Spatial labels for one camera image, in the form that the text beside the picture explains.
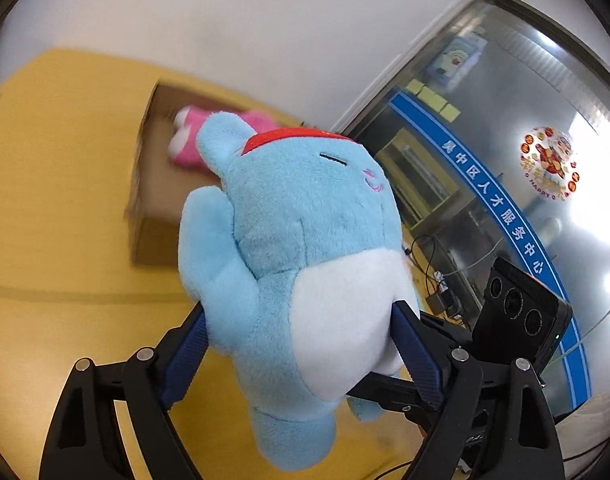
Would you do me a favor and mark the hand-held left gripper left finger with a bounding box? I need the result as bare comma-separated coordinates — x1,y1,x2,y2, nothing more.
39,302,208,480

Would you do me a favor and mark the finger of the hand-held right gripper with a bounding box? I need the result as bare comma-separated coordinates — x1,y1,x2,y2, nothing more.
345,372,438,423
419,310,478,358

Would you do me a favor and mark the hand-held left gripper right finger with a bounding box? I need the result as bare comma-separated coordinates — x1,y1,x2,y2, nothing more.
390,300,566,480

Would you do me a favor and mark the cardboard box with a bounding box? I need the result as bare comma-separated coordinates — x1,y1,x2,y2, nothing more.
125,79,306,268

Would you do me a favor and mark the blue plush toy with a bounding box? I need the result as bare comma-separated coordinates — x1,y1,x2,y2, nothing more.
177,111,421,473

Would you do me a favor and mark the small black device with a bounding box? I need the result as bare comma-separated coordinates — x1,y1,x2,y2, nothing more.
427,292,462,319

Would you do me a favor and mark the blue glass door band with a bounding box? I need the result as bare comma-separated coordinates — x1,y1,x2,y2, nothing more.
387,91,593,411

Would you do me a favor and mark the red round window sticker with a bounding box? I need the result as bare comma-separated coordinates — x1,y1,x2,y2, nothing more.
520,126,581,201

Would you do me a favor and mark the yellow shelf behind glass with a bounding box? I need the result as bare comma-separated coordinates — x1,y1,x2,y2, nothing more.
375,130,461,226

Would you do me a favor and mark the pink plush toy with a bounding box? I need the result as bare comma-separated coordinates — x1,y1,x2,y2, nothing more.
167,105,281,173

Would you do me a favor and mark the cartoon poster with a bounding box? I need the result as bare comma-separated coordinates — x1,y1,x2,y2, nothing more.
427,37,486,86

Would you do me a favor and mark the black cable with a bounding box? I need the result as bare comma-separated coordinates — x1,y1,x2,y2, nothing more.
402,234,468,311

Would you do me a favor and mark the thin white cable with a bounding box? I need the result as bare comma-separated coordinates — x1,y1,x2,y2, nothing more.
555,302,610,361

